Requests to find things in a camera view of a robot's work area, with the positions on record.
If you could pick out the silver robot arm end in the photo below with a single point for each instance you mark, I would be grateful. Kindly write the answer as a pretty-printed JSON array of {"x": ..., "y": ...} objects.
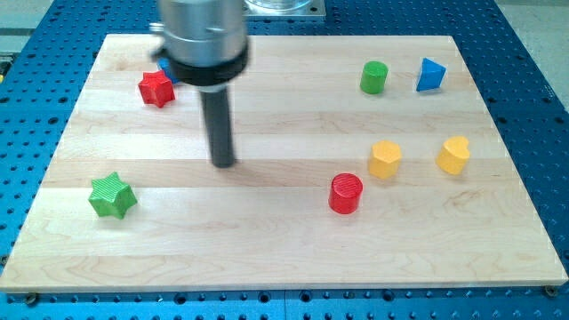
[{"x": 205, "y": 41}]

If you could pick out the blue cube block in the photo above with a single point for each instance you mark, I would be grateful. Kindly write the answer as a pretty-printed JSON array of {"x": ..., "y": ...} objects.
[{"x": 163, "y": 64}]

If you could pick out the red cylinder block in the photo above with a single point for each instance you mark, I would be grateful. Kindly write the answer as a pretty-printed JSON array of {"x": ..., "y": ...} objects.
[{"x": 345, "y": 193}]

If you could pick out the wooden board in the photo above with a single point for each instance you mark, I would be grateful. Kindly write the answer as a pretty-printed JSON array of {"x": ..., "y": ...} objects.
[{"x": 300, "y": 118}]

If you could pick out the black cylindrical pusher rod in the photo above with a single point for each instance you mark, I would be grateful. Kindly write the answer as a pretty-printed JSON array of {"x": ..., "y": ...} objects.
[{"x": 217, "y": 121}]

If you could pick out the yellow hexagon block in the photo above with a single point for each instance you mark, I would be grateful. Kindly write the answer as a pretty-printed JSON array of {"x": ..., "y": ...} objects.
[{"x": 384, "y": 160}]

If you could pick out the green cylinder block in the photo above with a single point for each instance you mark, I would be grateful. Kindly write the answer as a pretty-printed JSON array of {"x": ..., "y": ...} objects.
[{"x": 374, "y": 76}]

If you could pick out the red star block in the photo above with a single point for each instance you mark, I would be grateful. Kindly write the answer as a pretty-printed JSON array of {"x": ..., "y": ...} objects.
[{"x": 156, "y": 88}]

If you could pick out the yellow heart block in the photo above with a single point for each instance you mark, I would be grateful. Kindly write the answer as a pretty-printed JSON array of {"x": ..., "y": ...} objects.
[{"x": 453, "y": 155}]

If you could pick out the blue triangle block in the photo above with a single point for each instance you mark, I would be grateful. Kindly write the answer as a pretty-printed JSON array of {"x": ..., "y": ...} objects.
[{"x": 431, "y": 75}]

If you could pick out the green star block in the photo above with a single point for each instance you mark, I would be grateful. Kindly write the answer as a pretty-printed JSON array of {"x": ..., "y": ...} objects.
[{"x": 111, "y": 197}]

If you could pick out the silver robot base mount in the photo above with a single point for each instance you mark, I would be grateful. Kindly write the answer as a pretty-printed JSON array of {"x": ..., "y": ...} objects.
[{"x": 284, "y": 9}]

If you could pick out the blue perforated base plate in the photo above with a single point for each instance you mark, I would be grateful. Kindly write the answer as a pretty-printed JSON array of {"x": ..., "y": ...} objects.
[{"x": 43, "y": 84}]

